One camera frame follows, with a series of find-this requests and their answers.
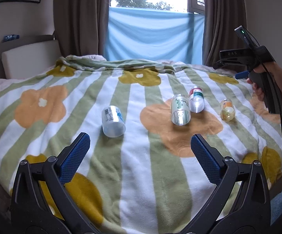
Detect red label plastic cup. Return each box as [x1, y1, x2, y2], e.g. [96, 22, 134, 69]
[188, 86, 205, 113]

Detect orange label plastic cup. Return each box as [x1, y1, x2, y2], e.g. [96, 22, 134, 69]
[220, 98, 235, 121]

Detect green label plastic cup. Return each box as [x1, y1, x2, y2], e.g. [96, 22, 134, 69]
[171, 94, 191, 126]

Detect blue label plastic cup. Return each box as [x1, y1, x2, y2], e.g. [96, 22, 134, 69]
[101, 105, 126, 138]

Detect person's right hand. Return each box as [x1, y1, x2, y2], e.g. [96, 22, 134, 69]
[247, 62, 282, 101]

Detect right brown curtain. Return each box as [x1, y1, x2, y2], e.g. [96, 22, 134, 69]
[202, 0, 247, 66]

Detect brown curtain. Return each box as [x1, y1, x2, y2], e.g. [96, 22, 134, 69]
[202, 0, 247, 66]
[53, 0, 110, 57]

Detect light blue hanging cloth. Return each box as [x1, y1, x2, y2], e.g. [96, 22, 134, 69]
[103, 7, 204, 65]

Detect striped floral blanket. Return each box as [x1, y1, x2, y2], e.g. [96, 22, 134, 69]
[0, 56, 282, 233]

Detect grey headboard shelf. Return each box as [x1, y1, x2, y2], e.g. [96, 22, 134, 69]
[0, 34, 57, 86]

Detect white headboard cushion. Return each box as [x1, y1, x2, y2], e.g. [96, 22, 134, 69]
[1, 40, 62, 79]

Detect blue toy on shelf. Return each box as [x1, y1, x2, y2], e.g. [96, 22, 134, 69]
[2, 34, 20, 42]

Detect left brown curtain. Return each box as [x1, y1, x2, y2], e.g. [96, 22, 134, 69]
[53, 0, 110, 57]

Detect black cable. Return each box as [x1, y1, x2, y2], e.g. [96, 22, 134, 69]
[262, 63, 282, 166]

